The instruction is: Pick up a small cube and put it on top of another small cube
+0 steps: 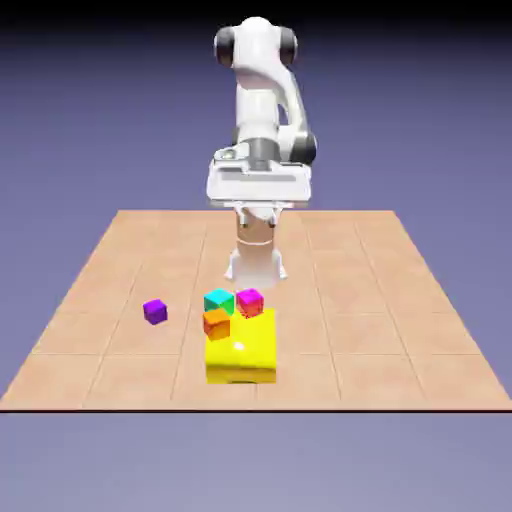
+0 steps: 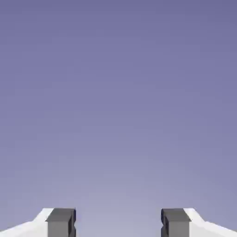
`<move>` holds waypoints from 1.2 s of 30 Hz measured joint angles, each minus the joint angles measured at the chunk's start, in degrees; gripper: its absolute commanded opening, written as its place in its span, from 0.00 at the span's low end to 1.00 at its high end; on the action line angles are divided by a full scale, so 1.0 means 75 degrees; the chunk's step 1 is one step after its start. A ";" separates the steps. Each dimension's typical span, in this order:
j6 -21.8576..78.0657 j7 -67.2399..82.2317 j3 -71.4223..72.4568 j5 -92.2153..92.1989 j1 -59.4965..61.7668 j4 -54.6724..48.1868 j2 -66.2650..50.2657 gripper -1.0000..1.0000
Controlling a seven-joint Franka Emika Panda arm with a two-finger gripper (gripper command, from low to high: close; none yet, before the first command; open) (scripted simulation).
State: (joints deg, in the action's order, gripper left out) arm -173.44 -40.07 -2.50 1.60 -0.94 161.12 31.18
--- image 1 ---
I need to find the small orange cube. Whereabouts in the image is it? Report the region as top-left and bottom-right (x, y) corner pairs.
(202, 307), (232, 342)

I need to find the small magenta cube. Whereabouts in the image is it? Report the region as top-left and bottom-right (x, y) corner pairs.
(235, 287), (266, 320)

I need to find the large yellow box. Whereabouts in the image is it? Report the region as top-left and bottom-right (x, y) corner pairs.
(204, 306), (278, 386)

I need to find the small purple cube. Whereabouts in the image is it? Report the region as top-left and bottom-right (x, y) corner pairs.
(142, 298), (169, 326)

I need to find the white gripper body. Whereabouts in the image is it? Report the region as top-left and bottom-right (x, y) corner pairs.
(205, 158), (313, 211)

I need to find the small cyan cube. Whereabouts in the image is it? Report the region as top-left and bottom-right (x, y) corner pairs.
(202, 288), (236, 316)

